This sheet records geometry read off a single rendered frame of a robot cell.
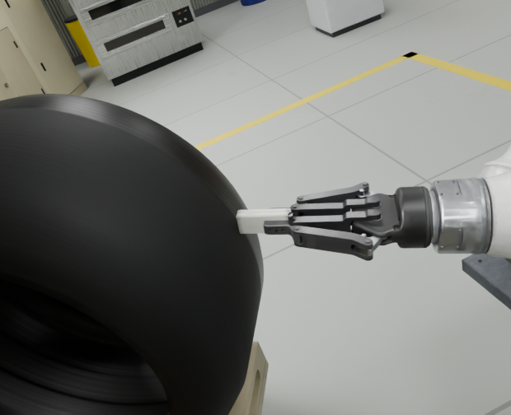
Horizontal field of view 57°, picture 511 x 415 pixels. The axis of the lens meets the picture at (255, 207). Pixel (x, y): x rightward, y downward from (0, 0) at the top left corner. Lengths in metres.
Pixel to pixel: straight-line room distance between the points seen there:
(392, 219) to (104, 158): 0.34
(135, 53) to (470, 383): 5.52
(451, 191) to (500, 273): 0.74
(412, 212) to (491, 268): 0.77
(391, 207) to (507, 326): 1.47
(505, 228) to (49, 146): 0.50
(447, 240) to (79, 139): 0.43
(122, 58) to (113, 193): 5.93
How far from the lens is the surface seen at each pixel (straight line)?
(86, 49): 8.03
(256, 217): 0.60
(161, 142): 0.61
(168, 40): 6.49
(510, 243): 0.58
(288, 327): 2.12
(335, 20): 5.38
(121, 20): 6.37
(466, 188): 0.58
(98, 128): 0.60
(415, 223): 0.56
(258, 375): 0.96
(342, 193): 0.62
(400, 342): 1.98
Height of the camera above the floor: 1.58
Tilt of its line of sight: 33 degrees down
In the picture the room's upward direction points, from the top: 20 degrees counter-clockwise
